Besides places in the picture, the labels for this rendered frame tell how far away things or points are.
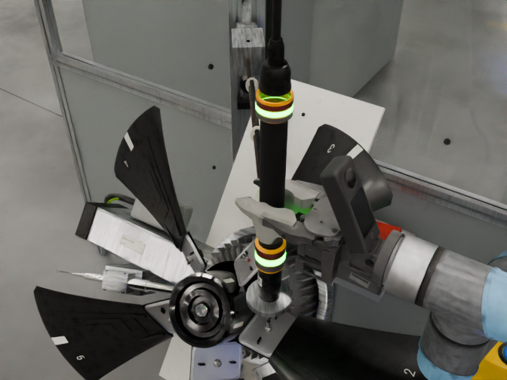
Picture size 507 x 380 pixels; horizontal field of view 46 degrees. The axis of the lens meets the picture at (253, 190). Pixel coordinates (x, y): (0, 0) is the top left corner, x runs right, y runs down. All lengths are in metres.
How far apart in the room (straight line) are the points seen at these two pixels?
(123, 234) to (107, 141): 1.03
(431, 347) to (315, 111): 0.58
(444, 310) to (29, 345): 2.04
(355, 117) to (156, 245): 0.46
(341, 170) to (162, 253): 0.58
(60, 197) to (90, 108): 1.02
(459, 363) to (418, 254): 0.15
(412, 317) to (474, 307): 1.23
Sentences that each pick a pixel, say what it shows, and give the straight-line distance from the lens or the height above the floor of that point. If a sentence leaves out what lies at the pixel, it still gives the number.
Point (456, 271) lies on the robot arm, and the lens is 0.71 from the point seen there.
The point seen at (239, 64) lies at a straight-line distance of 1.32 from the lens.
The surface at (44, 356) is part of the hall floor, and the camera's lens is 2.51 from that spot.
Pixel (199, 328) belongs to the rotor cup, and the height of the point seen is 1.20.
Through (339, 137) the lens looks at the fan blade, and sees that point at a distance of 0.98.
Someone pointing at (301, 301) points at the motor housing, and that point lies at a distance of 1.10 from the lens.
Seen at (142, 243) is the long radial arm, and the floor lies 1.12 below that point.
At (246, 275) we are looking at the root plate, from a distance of 0.96.
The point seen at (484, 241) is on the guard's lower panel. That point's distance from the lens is 1.63.
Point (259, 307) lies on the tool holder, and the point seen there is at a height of 1.27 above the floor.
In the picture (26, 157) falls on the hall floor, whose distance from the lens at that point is 3.46.
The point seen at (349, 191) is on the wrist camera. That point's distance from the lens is 0.69.
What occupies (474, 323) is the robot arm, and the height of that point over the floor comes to 1.44.
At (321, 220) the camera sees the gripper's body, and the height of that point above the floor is 1.47.
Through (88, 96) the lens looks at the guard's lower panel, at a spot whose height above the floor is 0.87.
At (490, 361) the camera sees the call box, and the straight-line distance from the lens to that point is 1.16.
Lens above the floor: 1.98
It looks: 41 degrees down
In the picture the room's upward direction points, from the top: straight up
